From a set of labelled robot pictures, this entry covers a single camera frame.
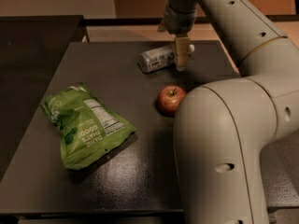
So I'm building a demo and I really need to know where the green snack bag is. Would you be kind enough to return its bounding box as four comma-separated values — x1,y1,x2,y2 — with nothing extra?
41,83,136,170

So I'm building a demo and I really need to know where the red apple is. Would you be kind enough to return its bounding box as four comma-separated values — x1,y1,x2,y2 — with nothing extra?
157,85,186,117

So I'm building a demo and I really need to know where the blue plastic water bottle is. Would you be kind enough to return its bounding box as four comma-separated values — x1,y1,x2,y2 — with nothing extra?
138,45,187,74

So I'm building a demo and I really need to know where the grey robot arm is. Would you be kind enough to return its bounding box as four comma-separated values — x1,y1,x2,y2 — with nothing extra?
164,0,299,224

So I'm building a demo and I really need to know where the dark side table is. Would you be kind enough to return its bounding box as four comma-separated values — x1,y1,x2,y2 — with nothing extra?
0,15,88,180

